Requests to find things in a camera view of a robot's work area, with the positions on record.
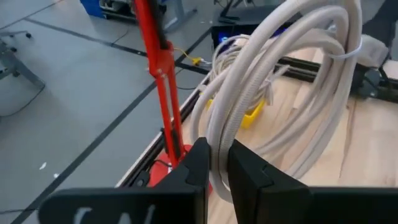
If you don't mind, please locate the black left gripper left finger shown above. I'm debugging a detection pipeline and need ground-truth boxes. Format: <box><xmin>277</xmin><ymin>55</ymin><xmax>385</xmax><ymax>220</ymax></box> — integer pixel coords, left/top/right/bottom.
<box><xmin>37</xmin><ymin>136</ymin><xmax>213</xmax><ymax>224</ymax></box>

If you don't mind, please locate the blue box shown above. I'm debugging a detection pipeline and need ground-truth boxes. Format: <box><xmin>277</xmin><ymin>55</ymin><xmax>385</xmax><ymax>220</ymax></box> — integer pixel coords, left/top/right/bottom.
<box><xmin>79</xmin><ymin>0</ymin><xmax>106</xmax><ymax>19</ymax></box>

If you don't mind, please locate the yellow floor cable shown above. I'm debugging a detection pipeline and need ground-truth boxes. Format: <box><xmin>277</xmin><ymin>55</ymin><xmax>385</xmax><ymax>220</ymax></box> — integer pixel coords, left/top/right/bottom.
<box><xmin>173</xmin><ymin>46</ymin><xmax>212</xmax><ymax>68</ymax></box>

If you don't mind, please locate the red desk lamp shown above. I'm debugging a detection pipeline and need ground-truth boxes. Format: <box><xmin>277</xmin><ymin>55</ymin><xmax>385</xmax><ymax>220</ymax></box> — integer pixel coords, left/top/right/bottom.
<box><xmin>132</xmin><ymin>0</ymin><xmax>214</xmax><ymax>195</ymax></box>

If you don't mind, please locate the black computer tower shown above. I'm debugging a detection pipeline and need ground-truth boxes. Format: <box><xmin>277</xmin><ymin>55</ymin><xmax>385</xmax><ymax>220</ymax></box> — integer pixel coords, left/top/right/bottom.
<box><xmin>210</xmin><ymin>21</ymin><xmax>292</xmax><ymax>50</ymax></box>

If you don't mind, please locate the beige cable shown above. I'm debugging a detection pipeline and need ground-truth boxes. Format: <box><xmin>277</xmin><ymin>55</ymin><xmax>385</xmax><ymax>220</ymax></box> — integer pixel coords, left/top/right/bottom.
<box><xmin>205</xmin><ymin>40</ymin><xmax>274</xmax><ymax>106</ymax></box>
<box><xmin>211</xmin><ymin>33</ymin><xmax>276</xmax><ymax>108</ymax></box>
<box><xmin>189</xmin><ymin>0</ymin><xmax>391</xmax><ymax>205</ymax></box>

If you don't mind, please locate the yellow plastic bin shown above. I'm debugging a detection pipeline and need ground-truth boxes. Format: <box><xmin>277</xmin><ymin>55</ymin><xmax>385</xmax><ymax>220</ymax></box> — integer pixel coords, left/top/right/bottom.
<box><xmin>203</xmin><ymin>93</ymin><xmax>267</xmax><ymax>130</ymax></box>

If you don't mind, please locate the black aluminium table frame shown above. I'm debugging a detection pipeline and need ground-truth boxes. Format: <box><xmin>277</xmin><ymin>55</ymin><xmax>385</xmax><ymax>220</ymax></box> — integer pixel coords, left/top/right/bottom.
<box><xmin>116</xmin><ymin>55</ymin><xmax>398</xmax><ymax>189</ymax></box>

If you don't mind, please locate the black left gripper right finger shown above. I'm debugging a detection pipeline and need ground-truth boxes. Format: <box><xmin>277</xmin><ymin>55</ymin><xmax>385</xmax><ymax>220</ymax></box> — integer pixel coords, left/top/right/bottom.
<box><xmin>228</xmin><ymin>139</ymin><xmax>398</xmax><ymax>224</ymax></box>

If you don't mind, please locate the grey desk leg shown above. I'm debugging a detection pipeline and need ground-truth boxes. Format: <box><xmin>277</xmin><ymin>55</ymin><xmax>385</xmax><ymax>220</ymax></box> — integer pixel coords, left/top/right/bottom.
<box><xmin>157</xmin><ymin>0</ymin><xmax>199</xmax><ymax>34</ymax></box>

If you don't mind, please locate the grey office chair base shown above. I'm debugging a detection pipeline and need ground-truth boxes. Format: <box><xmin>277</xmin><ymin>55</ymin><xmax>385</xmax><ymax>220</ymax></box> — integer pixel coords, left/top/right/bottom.
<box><xmin>0</xmin><ymin>30</ymin><xmax>47</xmax><ymax>91</ymax></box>

